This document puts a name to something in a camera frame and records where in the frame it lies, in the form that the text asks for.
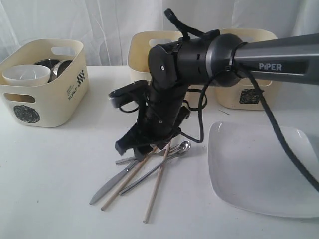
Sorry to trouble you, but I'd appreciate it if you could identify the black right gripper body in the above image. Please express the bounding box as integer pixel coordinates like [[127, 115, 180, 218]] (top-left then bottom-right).
[[141, 84, 190, 147]]

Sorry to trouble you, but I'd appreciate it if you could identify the wooden chopstick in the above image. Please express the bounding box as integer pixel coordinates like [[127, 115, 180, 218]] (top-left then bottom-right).
[[143, 141, 171, 224], [101, 146, 158, 211]]

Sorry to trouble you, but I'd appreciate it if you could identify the steel fork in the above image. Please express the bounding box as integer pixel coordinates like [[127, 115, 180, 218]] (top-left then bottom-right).
[[115, 145, 179, 165]]

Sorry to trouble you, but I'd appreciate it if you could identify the steel spoon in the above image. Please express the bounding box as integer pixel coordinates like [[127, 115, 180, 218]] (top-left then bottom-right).
[[119, 141, 191, 196]]

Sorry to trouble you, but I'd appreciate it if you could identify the steel table knife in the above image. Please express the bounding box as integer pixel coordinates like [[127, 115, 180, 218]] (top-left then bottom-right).
[[89, 160, 138, 205]]

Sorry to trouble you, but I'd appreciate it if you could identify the white ceramic bowl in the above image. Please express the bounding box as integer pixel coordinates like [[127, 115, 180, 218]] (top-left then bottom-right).
[[2, 64, 51, 87]]

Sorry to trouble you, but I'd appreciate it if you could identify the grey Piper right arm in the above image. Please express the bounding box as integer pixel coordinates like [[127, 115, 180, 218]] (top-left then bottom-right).
[[109, 33, 319, 160]]

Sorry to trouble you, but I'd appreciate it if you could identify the cream bin with triangle mark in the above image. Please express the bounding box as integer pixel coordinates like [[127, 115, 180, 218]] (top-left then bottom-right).
[[127, 31, 182, 83]]

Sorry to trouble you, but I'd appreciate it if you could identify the cream bin with square mark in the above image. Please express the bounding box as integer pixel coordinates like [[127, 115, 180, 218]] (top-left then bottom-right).
[[214, 28, 282, 111]]

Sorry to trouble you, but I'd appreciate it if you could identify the white square plate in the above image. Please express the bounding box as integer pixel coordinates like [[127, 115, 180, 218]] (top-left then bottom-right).
[[208, 122, 319, 218]]

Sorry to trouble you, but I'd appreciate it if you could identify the cream bin with circle mark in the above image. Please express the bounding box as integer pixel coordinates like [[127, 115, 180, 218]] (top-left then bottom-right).
[[0, 38, 89, 127]]

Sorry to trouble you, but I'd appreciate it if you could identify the white curtain backdrop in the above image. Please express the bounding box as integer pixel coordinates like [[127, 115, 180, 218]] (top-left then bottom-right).
[[0, 0, 319, 65]]

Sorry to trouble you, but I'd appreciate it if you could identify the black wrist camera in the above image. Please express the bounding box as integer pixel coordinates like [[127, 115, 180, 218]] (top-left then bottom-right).
[[108, 80, 148, 108]]

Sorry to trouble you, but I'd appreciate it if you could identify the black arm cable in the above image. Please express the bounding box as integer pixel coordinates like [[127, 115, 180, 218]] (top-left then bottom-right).
[[164, 8, 319, 193]]

